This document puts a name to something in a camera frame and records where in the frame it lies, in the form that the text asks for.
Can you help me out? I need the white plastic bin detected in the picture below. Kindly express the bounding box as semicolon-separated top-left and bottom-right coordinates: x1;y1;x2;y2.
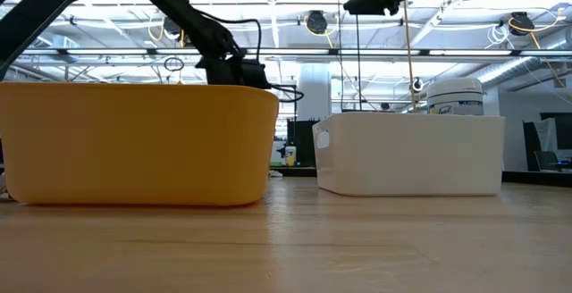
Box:
311;112;506;197

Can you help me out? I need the long ceiling light bar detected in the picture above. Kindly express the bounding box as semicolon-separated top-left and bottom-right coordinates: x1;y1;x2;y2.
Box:
21;47;572;58

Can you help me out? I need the white building column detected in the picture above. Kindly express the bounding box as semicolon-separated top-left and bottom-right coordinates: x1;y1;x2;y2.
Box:
297;63;332;122

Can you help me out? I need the black cabinet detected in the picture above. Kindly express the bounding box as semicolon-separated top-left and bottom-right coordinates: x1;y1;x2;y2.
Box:
285;120;319;169

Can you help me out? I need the white disinfecting wipes canister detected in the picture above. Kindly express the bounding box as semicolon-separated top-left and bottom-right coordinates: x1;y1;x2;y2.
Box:
425;77;485;116

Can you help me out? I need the yellow plastic bin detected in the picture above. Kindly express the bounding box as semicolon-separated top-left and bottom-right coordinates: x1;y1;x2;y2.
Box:
0;81;281;208

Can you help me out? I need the black office chair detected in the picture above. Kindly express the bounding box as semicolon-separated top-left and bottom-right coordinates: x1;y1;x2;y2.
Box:
522;121;572;172

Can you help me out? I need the yellow hanging cable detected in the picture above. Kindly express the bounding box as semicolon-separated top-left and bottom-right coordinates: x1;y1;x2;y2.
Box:
399;0;421;114

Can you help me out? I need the black hanging coiled cable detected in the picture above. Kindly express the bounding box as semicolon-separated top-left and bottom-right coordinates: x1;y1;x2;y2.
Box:
352;13;364;113

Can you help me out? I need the black hanging cable ring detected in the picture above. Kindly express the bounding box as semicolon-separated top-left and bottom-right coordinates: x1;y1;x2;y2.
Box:
163;56;185;73

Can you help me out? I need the black ceiling cable reel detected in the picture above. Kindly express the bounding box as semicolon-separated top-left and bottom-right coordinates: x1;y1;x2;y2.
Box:
508;11;532;38
161;15;187;48
305;10;331;36

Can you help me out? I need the dark wall screen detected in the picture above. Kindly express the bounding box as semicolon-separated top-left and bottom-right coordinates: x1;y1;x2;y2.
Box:
539;113;572;151

